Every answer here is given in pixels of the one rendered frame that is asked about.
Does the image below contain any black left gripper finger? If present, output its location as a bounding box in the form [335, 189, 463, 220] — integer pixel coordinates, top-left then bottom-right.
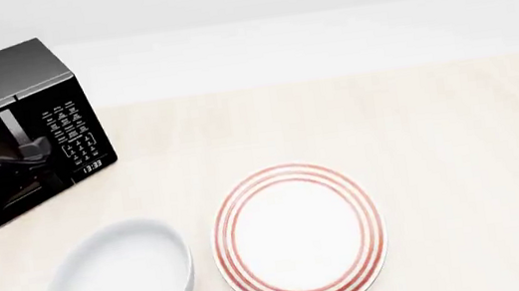
[16, 135, 55, 168]

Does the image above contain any grey microwave door handle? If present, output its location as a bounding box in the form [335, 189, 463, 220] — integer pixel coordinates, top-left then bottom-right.
[0, 105, 33, 158]

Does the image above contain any white plate with red rings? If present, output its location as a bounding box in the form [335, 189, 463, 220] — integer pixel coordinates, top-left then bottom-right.
[202, 151, 396, 291]

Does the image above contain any white shallow round dish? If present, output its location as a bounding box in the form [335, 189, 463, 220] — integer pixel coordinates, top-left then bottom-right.
[34, 210, 199, 291]

